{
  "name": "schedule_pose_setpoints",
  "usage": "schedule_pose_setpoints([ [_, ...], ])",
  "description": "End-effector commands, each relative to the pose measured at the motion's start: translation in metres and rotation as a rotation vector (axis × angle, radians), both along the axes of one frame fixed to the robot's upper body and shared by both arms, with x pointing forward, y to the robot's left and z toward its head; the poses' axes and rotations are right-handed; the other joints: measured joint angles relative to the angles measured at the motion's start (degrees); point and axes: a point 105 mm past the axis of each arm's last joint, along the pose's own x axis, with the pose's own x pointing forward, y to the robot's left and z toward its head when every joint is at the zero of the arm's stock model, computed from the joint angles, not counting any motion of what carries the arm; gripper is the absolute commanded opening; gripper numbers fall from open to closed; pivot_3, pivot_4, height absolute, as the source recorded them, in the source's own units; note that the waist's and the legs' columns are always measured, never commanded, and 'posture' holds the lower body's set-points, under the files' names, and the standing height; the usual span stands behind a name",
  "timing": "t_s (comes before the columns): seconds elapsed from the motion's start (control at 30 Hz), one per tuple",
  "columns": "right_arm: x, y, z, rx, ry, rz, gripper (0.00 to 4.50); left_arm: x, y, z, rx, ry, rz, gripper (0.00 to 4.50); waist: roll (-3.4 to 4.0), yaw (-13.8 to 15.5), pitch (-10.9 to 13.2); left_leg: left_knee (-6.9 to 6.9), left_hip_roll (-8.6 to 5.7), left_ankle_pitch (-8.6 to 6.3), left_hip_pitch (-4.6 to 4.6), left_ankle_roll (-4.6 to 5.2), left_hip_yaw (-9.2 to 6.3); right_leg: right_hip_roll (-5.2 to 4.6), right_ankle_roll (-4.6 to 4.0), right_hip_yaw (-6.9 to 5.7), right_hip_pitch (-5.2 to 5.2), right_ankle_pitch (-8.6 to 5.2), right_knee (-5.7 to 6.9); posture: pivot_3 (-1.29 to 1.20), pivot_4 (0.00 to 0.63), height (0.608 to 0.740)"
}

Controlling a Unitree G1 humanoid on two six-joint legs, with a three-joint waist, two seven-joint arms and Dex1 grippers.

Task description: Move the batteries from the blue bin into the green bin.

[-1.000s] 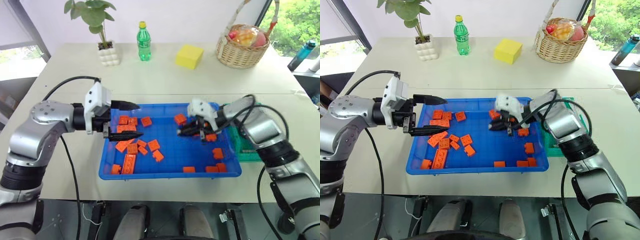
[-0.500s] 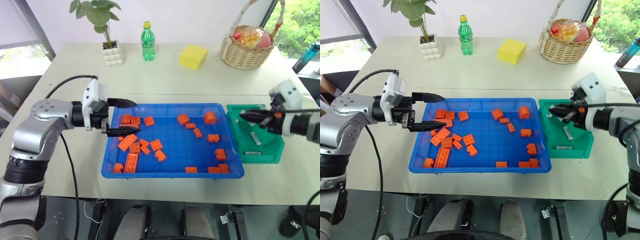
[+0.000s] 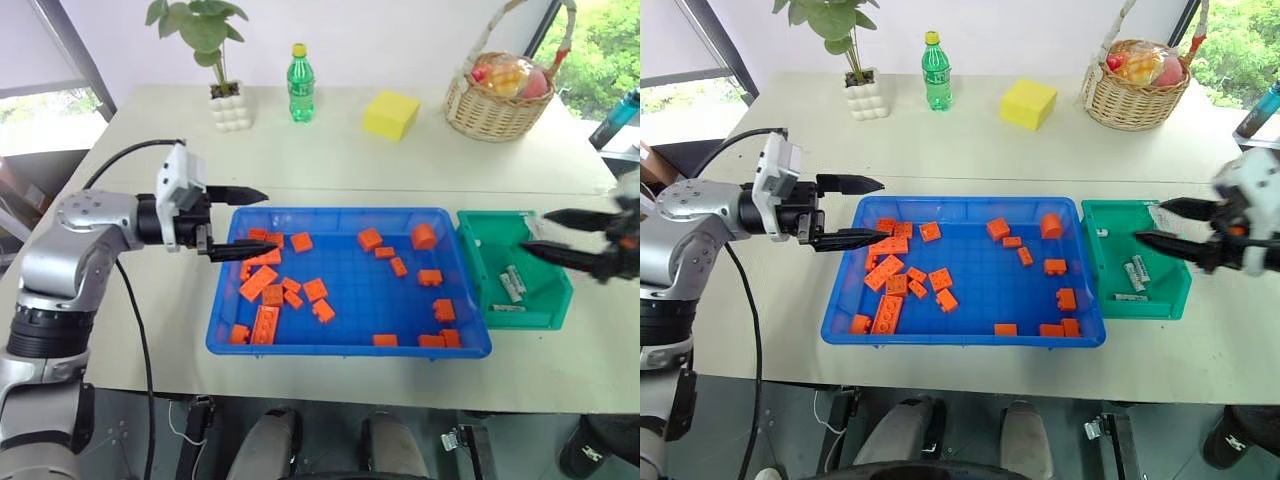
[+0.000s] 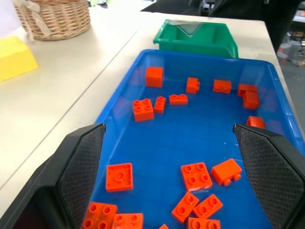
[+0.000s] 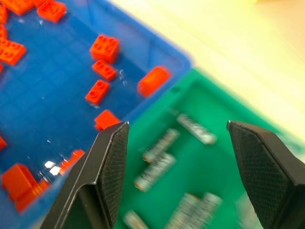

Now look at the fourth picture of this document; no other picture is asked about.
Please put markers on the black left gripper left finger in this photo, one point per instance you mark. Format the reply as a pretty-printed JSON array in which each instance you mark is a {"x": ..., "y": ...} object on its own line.
[{"x": 59, "y": 176}]

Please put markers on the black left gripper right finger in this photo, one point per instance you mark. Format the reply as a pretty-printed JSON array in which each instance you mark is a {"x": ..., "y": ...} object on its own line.
[{"x": 271, "y": 171}]

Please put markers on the blue plastic bin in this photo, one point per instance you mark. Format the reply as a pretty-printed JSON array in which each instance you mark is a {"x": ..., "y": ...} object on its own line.
[{"x": 176, "y": 140}]

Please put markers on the green plastic bin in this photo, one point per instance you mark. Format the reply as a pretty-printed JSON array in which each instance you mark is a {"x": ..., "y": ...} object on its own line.
[{"x": 214, "y": 45}]

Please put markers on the orange two-stud toy brick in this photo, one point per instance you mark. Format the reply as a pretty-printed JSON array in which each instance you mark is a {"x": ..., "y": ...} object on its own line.
[
  {"x": 178, "y": 99},
  {"x": 203, "y": 224},
  {"x": 208, "y": 206},
  {"x": 185, "y": 207},
  {"x": 159, "y": 105},
  {"x": 225, "y": 171}
]

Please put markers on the small orange toy brick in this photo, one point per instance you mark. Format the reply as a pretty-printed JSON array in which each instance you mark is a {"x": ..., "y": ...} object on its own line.
[
  {"x": 251, "y": 100},
  {"x": 245, "y": 87},
  {"x": 192, "y": 85},
  {"x": 164, "y": 227},
  {"x": 222, "y": 86},
  {"x": 255, "y": 122}
]

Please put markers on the yellow block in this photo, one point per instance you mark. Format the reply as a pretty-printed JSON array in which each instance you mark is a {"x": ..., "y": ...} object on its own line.
[{"x": 14, "y": 59}]

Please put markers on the tall orange toy brick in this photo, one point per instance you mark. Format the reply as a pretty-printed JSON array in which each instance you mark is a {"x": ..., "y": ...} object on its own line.
[{"x": 154, "y": 76}]

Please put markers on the clear plastic sheet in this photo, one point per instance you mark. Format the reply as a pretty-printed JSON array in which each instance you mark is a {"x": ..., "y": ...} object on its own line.
[{"x": 188, "y": 28}]

